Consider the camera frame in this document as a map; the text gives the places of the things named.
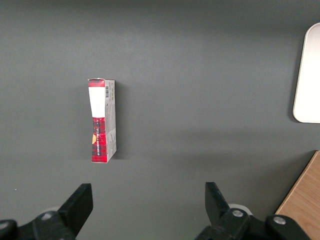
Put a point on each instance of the beige plastic tray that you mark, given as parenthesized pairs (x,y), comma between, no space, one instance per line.
(308,82)

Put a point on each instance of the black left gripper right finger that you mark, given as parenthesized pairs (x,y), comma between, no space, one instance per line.
(216,205)

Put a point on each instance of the wooden drawer cabinet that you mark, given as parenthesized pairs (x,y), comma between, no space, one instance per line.
(305,195)

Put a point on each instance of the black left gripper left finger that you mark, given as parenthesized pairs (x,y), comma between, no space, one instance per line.
(77,205)

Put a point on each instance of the red plaid cardboard box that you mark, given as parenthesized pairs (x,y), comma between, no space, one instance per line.
(100,140)

